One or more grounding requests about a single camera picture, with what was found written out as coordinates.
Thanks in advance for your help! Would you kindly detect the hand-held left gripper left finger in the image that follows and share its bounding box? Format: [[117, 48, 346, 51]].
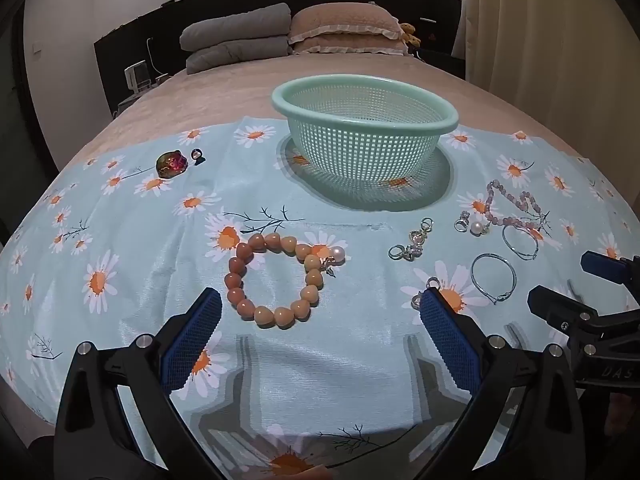
[[54, 287, 223, 480]]

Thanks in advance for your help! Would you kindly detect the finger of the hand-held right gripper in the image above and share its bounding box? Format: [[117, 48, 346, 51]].
[[581, 251, 640, 287], [527, 285, 603, 342]]

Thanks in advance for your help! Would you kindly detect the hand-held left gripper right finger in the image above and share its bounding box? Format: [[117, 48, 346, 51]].
[[419, 287, 586, 480]]

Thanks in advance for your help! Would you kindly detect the small silver hoop earring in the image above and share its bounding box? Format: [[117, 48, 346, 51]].
[[412, 276, 442, 311]]

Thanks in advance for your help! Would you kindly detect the thin silver bangle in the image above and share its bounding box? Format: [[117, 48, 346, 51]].
[[471, 253, 517, 306], [501, 222, 540, 261]]

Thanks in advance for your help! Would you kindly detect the orange bead bracelet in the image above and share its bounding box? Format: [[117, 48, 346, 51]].
[[225, 232, 348, 331]]

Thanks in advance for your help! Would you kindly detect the pink bead bracelet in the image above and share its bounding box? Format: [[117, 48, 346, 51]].
[[484, 180, 552, 233]]

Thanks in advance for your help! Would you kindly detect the green plastic mesh basket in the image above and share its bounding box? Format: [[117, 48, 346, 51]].
[[272, 75, 460, 187]]

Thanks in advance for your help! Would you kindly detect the light blue daisy print cloth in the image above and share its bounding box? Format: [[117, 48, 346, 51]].
[[0, 117, 640, 480]]

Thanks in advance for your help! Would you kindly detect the iridescent round brooch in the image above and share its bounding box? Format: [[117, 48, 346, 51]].
[[156, 151, 190, 180]]

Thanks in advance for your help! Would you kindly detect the beige bed cover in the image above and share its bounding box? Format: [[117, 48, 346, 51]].
[[0, 52, 596, 480]]

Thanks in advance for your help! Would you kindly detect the cream curtain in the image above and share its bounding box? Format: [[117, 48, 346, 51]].
[[452, 0, 640, 161]]

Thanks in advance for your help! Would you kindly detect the white bedside device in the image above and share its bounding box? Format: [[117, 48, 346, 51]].
[[123, 61, 151, 94]]

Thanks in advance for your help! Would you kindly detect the dark bedside table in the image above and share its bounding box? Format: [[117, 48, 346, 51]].
[[416, 48, 469, 82]]

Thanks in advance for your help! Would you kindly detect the black headboard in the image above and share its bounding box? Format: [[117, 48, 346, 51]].
[[94, 0, 462, 122]]

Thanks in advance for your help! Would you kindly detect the grey folded quilt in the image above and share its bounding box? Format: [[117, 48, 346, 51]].
[[179, 3, 293, 75]]

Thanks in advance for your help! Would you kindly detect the beige ruffled pillow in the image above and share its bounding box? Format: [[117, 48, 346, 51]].
[[288, 2, 404, 47], [290, 35, 409, 57]]

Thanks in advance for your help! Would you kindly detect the white cable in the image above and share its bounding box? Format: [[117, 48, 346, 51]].
[[146, 37, 167, 79]]

